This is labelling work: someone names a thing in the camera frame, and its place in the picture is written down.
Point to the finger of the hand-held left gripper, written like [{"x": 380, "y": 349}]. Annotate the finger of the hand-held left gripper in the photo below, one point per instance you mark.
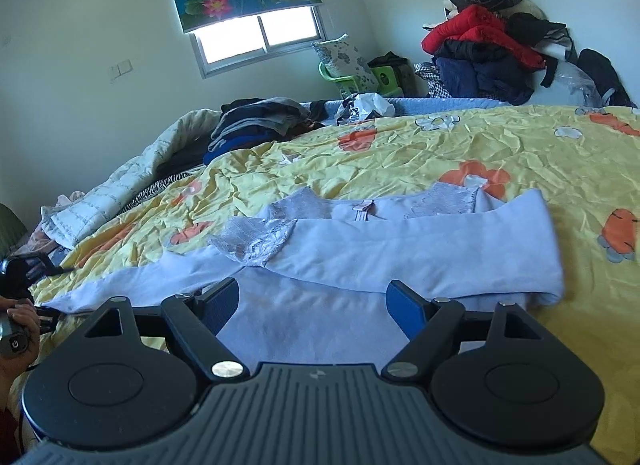
[{"x": 50, "y": 315}]

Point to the person's left forearm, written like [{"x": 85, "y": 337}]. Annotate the person's left forearm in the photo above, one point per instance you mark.
[{"x": 7, "y": 410}]

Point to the pink cloth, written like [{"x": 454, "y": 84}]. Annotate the pink cloth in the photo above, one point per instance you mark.
[{"x": 40, "y": 240}]

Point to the houndstooth cloth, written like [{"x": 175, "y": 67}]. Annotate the houndstooth cloth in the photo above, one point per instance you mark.
[{"x": 430, "y": 77}]

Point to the white printed quilt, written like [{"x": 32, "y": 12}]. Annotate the white printed quilt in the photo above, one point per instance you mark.
[{"x": 110, "y": 185}]

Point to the red padded jacket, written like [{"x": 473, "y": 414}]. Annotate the red padded jacket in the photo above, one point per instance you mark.
[{"x": 475, "y": 27}]

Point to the black backpack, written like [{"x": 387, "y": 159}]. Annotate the black backpack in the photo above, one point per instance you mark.
[{"x": 600, "y": 75}]

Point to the yellow floral bedsheet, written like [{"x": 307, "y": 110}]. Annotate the yellow floral bedsheet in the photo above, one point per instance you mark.
[{"x": 400, "y": 155}]

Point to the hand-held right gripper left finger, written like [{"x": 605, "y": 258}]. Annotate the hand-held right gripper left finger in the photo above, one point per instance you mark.
[{"x": 222, "y": 302}]

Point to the white plastic bag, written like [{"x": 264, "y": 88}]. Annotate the white plastic bag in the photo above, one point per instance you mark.
[{"x": 365, "y": 107}]

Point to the aluminium framed window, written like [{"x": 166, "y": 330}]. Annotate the aluminium framed window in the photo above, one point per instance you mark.
[{"x": 260, "y": 35}]

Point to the grey floral pillow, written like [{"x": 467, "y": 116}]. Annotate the grey floral pillow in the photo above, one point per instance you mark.
[{"x": 345, "y": 57}]

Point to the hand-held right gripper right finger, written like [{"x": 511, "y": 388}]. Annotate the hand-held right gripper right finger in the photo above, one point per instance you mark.
[{"x": 402, "y": 307}]

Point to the zebra striped cloth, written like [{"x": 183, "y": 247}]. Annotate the zebra striped cloth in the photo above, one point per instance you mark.
[{"x": 150, "y": 190}]

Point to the clear plastic bag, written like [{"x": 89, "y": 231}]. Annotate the clear plastic bag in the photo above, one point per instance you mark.
[{"x": 575, "y": 80}]

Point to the stack of dark folded clothes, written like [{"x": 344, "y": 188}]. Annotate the stack of dark folded clothes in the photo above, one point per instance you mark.
[{"x": 260, "y": 120}]

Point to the green plastic chair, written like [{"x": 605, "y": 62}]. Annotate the green plastic chair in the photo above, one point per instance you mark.
[{"x": 350, "y": 82}]

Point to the navy blue jacket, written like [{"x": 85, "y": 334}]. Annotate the navy blue jacket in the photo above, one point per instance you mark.
[{"x": 475, "y": 75}]

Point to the white wall switch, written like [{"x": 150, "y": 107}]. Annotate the white wall switch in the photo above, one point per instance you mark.
[{"x": 121, "y": 69}]

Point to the light lavender lace-trimmed dress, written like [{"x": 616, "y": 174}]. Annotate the light lavender lace-trimmed dress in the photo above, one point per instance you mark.
[{"x": 400, "y": 245}]

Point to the black jacket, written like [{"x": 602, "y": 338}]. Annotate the black jacket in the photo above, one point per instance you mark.
[{"x": 535, "y": 27}]

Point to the person's left hand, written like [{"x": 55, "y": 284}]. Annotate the person's left hand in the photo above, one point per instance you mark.
[{"x": 22, "y": 317}]

